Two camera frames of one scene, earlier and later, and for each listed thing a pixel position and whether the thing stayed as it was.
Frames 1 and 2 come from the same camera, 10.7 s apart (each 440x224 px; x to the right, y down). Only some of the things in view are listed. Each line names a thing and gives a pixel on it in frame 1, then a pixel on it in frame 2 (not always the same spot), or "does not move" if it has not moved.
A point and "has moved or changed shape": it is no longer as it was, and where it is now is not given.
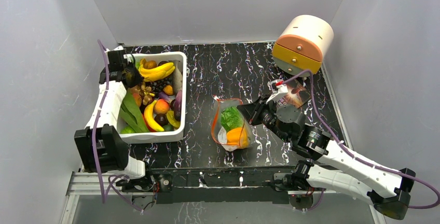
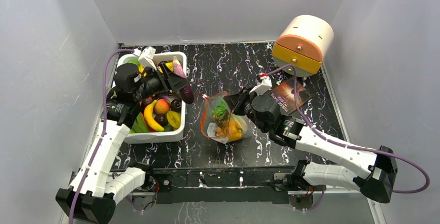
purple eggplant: [177, 109] → [187, 93]
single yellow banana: [149, 116] does not move
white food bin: [157, 136] does not move
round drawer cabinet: [304, 42] does not move
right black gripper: [252, 111] → [242, 99]
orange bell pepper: [238, 137] has moved or changed shape
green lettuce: [231, 118] → [221, 110]
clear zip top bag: [230, 128] has moved or changed shape
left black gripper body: [136, 77] → [153, 84]
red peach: [161, 106] does not move
